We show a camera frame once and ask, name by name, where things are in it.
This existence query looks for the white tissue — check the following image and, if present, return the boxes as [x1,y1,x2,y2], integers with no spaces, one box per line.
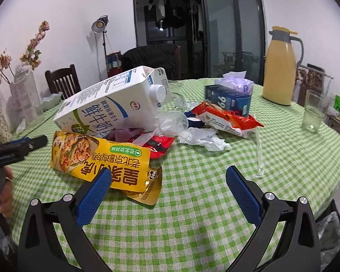
[177,127,231,152]

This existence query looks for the clear plastic bag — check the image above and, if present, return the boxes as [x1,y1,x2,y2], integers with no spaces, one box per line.
[133,111,189,146]

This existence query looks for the person's left hand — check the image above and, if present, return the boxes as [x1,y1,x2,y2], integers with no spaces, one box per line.
[0,166,14,218]

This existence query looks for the clear glass vase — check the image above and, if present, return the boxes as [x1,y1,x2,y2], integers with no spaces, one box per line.
[10,63,43,126]

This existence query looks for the white bowl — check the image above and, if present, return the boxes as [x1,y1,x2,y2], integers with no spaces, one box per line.
[39,92,63,112]

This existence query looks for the yellow noodle packet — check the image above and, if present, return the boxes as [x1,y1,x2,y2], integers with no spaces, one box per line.
[50,131,150,193]

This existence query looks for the dark wooden chair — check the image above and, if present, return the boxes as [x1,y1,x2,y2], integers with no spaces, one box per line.
[45,65,81,100]

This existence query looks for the dried pink flowers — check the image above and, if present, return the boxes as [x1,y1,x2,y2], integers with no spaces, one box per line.
[0,20,50,84]

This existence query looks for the green checkered tablecloth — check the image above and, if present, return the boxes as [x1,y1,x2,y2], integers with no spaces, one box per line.
[6,78,340,272]

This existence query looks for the gold foil sachet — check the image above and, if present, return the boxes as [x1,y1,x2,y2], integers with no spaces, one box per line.
[122,166,163,206]

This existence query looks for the white milk carton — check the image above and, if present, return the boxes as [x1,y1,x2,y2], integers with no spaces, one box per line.
[54,66,172,138]

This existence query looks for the clear drinking glass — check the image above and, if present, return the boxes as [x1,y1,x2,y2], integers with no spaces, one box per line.
[301,90,330,133]

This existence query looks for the red blue fabric bag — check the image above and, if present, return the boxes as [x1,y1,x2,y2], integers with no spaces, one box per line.
[106,51,122,77]

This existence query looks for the orange red snack bag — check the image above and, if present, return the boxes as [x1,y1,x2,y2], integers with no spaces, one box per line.
[192,101,264,138]

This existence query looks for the red snack wrapper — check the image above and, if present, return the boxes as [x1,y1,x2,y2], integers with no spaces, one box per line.
[143,134,175,160]

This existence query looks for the studio lamp on stand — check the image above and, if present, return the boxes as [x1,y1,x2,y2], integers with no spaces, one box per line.
[91,15,110,78]

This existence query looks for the blue carton box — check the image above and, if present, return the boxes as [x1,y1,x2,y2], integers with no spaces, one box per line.
[204,84,251,117]

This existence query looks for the blue bottle cap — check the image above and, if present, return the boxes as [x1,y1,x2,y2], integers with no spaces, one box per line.
[184,111,205,128]

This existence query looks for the yellow thermos jug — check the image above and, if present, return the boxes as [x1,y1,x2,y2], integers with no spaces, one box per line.
[262,26,304,106]

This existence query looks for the dark sliding glass door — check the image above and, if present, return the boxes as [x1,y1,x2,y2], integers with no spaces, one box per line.
[133,0,266,85]

